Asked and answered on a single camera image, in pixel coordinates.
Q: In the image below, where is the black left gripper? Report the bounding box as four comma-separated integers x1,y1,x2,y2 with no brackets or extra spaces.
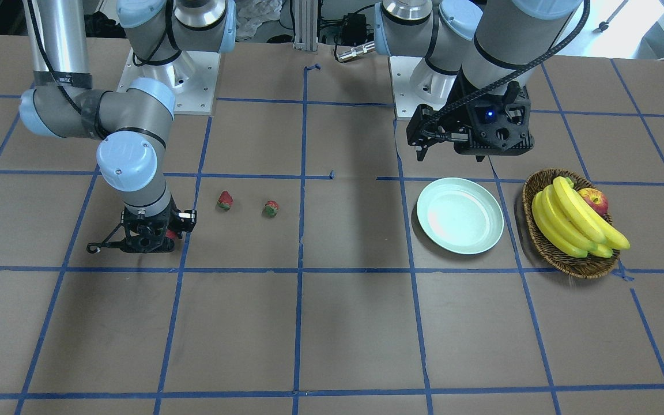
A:
453,81,534,157

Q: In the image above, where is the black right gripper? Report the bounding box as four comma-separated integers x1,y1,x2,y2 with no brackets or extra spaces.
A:
119,209,176,253

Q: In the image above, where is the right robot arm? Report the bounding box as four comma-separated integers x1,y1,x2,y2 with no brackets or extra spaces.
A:
19,1,237,253

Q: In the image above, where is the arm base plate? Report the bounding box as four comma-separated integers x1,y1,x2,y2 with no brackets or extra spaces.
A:
389,52,464,120
116,50,223,116

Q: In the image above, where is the red apple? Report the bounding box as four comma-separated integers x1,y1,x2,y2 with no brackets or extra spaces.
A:
578,187,609,216

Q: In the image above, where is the wicker basket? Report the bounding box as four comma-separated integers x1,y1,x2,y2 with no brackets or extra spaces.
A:
522,168,621,280

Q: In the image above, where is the yellow banana bunch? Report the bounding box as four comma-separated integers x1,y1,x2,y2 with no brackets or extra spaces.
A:
529,176,631,258

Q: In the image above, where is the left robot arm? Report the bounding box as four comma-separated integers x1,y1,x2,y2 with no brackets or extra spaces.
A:
374,1,591,161

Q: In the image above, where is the light green plate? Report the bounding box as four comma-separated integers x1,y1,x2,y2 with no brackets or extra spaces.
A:
416,177,505,255

